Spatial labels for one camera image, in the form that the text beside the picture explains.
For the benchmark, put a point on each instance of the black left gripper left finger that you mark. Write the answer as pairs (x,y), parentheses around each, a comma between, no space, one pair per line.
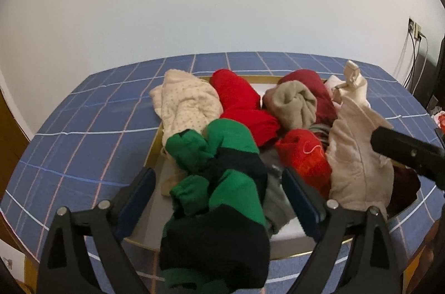
(65,265)

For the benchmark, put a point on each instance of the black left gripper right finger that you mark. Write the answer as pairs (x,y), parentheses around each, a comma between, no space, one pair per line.
(371,266)

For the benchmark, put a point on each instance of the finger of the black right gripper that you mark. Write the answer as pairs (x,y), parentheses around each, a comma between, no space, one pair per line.
(425,158)

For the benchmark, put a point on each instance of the cream pink underwear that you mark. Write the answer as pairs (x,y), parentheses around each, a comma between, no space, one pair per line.
(360,178)

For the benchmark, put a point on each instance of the green and navy striped underwear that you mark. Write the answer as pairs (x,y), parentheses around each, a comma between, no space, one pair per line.
(216,239)

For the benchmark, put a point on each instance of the bright red underwear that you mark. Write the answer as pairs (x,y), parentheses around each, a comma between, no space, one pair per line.
(240,102)

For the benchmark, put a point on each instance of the beige dotted underwear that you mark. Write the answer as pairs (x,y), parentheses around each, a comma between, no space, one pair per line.
(183,101)

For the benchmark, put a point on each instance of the grey striped folded underwear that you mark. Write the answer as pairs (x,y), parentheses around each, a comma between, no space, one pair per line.
(321,131)

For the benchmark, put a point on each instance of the dark red rolled underwear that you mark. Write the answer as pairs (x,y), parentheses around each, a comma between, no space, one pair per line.
(326,113)

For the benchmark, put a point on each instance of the tan rolled underwear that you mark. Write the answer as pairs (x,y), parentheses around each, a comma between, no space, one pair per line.
(292,103)

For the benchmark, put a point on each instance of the red and white small object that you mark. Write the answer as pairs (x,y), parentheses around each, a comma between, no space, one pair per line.
(439,119)

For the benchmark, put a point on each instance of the wooden table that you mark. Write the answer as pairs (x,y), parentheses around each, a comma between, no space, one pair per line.
(14,259)

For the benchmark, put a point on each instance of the black monitor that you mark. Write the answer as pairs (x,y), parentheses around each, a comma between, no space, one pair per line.
(432,81)

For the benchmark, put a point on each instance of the blue plaid tablecloth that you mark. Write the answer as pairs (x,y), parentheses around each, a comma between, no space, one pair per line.
(143,76)

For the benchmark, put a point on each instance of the wall socket with plugs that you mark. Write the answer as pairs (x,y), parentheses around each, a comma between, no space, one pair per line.
(415,30)

